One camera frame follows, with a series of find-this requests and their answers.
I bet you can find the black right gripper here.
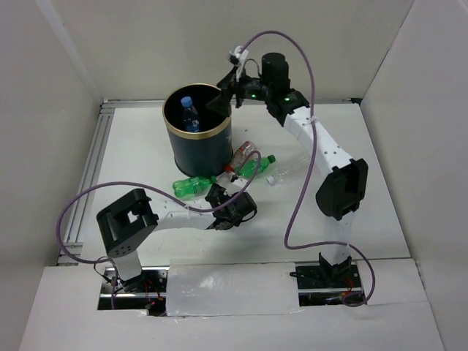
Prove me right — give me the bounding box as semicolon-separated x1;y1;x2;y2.
207;64;273;117

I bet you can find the blue label water bottle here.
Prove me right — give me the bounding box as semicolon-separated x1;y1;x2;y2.
181;97;200;133

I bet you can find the green bottle with cap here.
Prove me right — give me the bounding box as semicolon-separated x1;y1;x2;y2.
235;154;276;179

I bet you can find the clear crushed plastic bottle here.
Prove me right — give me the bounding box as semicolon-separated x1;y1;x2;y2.
266;156;311;186

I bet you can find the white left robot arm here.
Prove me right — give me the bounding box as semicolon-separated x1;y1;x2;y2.
97;184;257;292

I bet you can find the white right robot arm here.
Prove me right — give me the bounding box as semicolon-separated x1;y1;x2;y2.
206;48;369;287

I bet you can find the dark bin with gold rim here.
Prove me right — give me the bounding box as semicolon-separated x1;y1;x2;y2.
162;83;233;177

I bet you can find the red label crushed bottle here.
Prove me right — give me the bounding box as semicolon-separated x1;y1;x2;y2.
224;140;257;173

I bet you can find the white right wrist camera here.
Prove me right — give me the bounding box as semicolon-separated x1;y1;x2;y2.
228;45;249;82

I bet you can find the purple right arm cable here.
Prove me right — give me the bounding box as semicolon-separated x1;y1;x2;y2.
241;30;377;307

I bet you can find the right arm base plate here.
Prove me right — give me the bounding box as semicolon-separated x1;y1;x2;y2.
289;254;366;307

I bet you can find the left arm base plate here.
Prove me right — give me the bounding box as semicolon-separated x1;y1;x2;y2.
97;266;169;317

